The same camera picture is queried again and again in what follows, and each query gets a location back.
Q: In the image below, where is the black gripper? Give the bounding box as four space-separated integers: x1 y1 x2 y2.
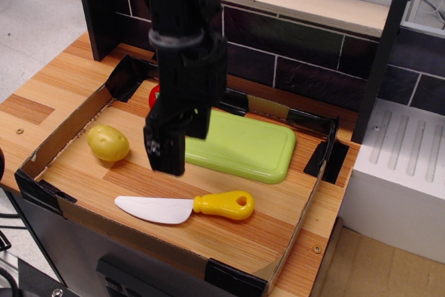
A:
143 27 227 176

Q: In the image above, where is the yellow handled white toy knife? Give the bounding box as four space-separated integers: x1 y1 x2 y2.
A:
114 191 254 225

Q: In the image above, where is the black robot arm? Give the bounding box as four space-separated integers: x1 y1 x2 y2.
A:
144 0 227 176

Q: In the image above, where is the green plastic cutting board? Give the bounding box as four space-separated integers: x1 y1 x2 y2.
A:
185 110 296 184

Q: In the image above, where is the red toy tomato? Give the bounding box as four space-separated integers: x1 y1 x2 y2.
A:
149 84 160 109

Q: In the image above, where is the yellow toy potato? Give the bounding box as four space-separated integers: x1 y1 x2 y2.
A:
87 125 130 162

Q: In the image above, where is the black shelf support panel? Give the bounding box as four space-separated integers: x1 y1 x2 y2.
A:
81 0 120 61

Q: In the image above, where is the white toy sink drainboard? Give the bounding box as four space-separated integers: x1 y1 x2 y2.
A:
339 99 444 263

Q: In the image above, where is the black vertical post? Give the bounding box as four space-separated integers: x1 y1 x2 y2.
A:
351 0 409 144

